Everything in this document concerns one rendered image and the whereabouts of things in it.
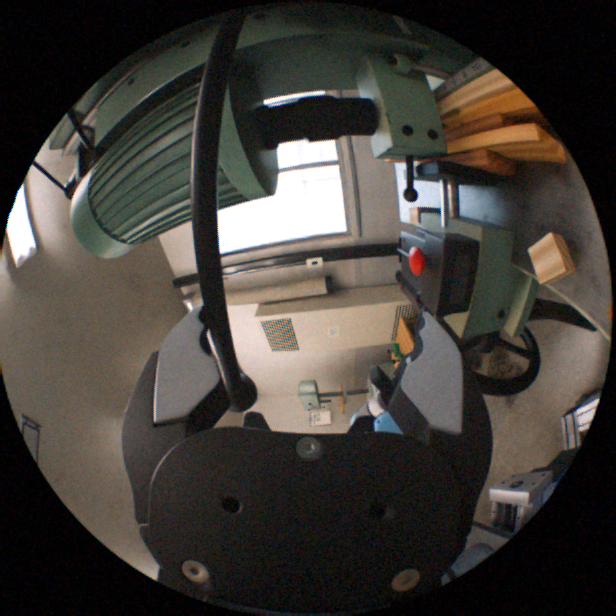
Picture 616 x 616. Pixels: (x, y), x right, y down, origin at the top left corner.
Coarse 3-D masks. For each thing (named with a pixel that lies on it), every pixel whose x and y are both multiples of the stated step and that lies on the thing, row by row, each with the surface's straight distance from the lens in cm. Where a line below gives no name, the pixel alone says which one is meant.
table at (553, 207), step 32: (544, 128) 26; (480, 192) 31; (512, 192) 27; (544, 192) 24; (576, 192) 23; (416, 224) 48; (512, 224) 27; (544, 224) 24; (576, 224) 23; (576, 256) 23; (576, 288) 23; (608, 288) 22; (512, 320) 31; (608, 320) 22
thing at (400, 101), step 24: (360, 72) 31; (384, 72) 27; (408, 72) 29; (384, 96) 25; (408, 96) 26; (432, 96) 28; (384, 120) 24; (408, 120) 24; (432, 120) 26; (384, 144) 24; (408, 144) 23; (432, 144) 24
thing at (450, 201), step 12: (420, 168) 25; (432, 168) 23; (444, 168) 22; (456, 168) 23; (468, 168) 24; (420, 180) 30; (432, 180) 29; (444, 180) 27; (456, 180) 27; (468, 180) 26; (480, 180) 26; (492, 180) 27; (444, 192) 27; (456, 192) 27; (444, 204) 27; (456, 204) 27; (444, 216) 27; (456, 216) 27
